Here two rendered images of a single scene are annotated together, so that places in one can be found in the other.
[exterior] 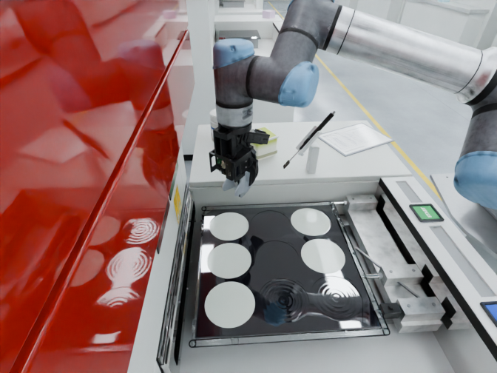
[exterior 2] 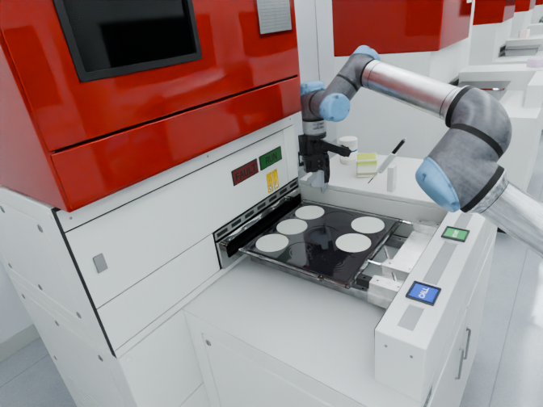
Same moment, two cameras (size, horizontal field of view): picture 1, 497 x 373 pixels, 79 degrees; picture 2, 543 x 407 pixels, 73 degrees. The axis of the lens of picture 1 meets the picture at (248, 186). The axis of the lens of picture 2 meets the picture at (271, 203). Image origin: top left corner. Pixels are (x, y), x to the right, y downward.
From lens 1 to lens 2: 0.73 m
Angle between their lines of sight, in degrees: 39
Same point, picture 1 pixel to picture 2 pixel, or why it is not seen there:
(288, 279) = (316, 245)
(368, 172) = not seen: hidden behind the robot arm
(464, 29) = not seen: outside the picture
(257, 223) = (328, 216)
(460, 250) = (449, 259)
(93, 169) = (175, 104)
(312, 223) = (368, 225)
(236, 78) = (305, 102)
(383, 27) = (389, 72)
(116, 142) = (189, 102)
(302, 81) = (327, 103)
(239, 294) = (281, 241)
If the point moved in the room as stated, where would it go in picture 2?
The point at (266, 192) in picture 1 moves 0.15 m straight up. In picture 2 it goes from (351, 199) to (350, 158)
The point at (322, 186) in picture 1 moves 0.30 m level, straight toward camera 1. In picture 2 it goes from (396, 203) to (322, 238)
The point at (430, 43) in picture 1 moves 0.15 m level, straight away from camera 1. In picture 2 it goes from (416, 82) to (467, 73)
